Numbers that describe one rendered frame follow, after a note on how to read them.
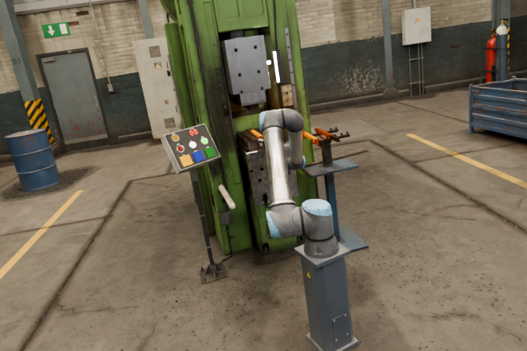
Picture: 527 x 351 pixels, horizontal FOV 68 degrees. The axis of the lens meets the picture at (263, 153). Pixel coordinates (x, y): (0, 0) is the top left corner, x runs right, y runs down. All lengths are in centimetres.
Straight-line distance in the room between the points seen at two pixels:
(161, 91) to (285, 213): 656
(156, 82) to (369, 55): 477
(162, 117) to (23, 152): 276
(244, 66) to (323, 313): 178
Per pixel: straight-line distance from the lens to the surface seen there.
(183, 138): 283
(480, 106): 632
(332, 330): 237
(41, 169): 709
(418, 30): 984
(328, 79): 928
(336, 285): 223
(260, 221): 324
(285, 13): 326
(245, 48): 300
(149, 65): 837
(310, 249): 213
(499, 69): 960
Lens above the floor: 171
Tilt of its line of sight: 16 degrees down
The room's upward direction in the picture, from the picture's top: 8 degrees counter-clockwise
